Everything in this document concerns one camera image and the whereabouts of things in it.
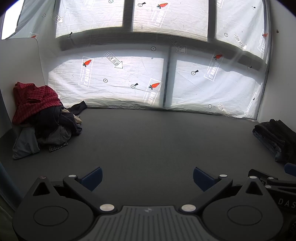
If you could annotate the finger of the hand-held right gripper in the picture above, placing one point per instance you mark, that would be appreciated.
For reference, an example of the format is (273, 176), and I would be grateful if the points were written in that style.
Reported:
(291, 169)
(261, 175)

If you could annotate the beige cloth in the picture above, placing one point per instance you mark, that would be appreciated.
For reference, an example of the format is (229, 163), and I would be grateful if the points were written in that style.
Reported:
(77, 119)

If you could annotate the folded black garment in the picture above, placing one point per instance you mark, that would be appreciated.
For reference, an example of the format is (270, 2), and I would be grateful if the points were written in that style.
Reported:
(281, 132)

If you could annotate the folded blue jeans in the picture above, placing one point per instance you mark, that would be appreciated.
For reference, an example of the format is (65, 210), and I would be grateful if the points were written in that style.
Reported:
(266, 141)

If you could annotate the dark grey garment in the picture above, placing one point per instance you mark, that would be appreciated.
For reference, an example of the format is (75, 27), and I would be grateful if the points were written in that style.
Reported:
(55, 125)

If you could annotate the printed translucent plastic sheet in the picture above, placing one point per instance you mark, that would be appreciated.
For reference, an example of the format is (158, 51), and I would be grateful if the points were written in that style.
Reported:
(129, 69)

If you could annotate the red checkered pants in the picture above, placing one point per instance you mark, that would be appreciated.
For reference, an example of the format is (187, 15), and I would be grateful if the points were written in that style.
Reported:
(34, 99)

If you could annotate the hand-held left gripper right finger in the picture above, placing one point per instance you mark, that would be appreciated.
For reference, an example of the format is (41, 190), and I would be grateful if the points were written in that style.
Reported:
(202, 178)

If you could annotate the grey cloth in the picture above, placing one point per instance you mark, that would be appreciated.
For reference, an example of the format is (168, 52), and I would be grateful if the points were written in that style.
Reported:
(24, 144)

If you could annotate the dark window frame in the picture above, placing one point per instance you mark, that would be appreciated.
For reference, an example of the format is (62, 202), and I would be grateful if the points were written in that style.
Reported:
(211, 19)

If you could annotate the white board panel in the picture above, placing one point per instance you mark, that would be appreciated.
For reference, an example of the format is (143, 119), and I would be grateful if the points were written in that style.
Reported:
(20, 62)

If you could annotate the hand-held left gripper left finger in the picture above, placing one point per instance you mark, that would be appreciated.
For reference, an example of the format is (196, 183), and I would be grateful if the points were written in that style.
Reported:
(92, 178)

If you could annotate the plaid cloth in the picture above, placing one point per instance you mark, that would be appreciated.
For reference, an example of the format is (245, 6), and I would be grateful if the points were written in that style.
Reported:
(57, 146)

